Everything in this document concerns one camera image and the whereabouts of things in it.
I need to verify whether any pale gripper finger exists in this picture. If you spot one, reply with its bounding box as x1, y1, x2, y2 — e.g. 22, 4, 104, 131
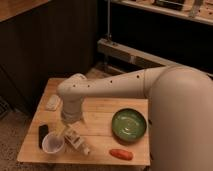
56, 122, 66, 138

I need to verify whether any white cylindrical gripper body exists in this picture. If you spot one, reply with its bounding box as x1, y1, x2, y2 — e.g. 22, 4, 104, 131
61, 98, 83, 123

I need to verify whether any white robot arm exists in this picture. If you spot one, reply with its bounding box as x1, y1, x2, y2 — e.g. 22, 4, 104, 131
57, 66, 213, 171

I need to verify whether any white ceramic cup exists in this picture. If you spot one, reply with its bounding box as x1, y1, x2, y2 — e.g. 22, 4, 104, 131
42, 132, 65, 155

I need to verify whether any black phone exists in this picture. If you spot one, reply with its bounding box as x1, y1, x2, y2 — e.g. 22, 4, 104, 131
38, 124, 49, 148

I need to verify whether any wooden table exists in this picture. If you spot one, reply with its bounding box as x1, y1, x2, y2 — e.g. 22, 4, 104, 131
17, 78, 150, 166

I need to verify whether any green bowl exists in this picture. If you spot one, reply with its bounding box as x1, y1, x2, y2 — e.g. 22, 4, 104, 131
111, 108, 147, 143

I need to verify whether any orange carrot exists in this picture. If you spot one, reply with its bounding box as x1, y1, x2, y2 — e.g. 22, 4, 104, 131
109, 149, 133, 160

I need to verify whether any metal shelf frame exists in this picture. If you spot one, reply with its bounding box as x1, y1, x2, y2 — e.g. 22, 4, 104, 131
98, 0, 213, 77

